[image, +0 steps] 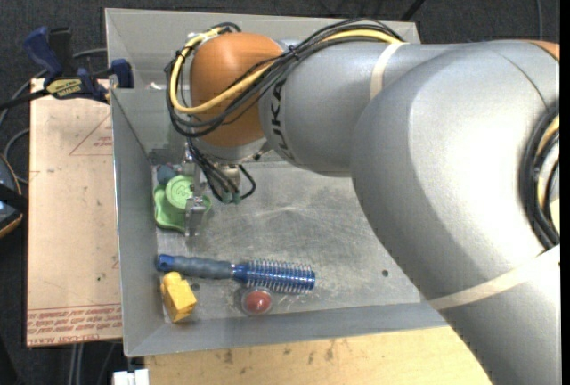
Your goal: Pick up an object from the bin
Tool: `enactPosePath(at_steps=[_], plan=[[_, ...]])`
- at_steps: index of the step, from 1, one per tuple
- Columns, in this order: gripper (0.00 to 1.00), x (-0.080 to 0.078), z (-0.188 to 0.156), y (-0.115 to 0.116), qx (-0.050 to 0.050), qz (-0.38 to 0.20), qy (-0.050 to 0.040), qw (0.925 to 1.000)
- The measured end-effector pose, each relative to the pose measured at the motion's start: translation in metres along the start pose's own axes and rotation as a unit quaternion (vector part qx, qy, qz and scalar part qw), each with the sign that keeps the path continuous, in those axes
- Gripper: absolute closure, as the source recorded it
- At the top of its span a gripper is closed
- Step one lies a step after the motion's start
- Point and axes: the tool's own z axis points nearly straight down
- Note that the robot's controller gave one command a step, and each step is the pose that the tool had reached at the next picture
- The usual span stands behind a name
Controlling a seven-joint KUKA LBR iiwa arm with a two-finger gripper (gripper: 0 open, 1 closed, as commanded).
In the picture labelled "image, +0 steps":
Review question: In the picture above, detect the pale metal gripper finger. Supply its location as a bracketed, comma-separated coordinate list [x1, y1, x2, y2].
[196, 195, 212, 237]
[183, 198, 198, 238]

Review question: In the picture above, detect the green round toy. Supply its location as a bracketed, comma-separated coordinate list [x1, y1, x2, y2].
[152, 174, 213, 235]

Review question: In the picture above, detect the grey-blue small lump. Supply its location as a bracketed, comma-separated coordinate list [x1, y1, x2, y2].
[155, 163, 178, 185]

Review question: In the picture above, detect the yellow block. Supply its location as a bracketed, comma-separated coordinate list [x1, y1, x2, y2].
[159, 271, 199, 324]

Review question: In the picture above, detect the grey metal bin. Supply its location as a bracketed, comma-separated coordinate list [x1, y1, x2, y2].
[104, 7, 448, 358]

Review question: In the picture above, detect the red dome in clear shell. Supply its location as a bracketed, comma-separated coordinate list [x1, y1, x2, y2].
[240, 288, 274, 316]

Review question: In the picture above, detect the brown cardboard board red print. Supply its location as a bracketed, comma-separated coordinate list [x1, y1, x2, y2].
[25, 77, 124, 348]

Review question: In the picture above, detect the blue hairbrush with grey handle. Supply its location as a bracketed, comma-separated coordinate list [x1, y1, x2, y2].
[155, 253, 317, 296]

